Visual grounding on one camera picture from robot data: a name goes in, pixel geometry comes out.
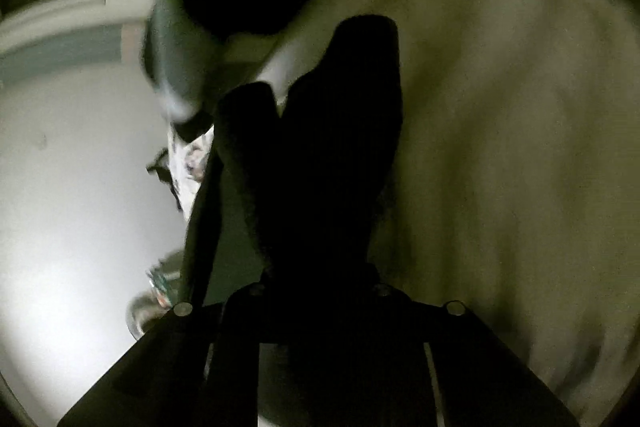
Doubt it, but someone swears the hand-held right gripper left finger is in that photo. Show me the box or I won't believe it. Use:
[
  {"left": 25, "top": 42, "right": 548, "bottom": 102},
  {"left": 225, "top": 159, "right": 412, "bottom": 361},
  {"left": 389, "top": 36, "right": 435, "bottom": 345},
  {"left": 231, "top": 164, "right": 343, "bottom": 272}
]
[{"left": 57, "top": 83, "right": 321, "bottom": 427}]

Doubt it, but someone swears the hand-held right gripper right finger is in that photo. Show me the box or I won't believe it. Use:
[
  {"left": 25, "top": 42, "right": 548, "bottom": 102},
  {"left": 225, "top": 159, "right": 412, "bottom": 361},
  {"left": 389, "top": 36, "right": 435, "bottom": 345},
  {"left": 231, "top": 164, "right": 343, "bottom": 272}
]
[{"left": 320, "top": 263, "right": 583, "bottom": 427}]

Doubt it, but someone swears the floral quilt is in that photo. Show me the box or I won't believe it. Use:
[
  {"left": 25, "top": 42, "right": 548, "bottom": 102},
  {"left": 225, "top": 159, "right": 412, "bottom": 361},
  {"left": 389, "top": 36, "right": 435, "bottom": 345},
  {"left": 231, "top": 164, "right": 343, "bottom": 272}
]
[{"left": 167, "top": 0, "right": 640, "bottom": 427}]

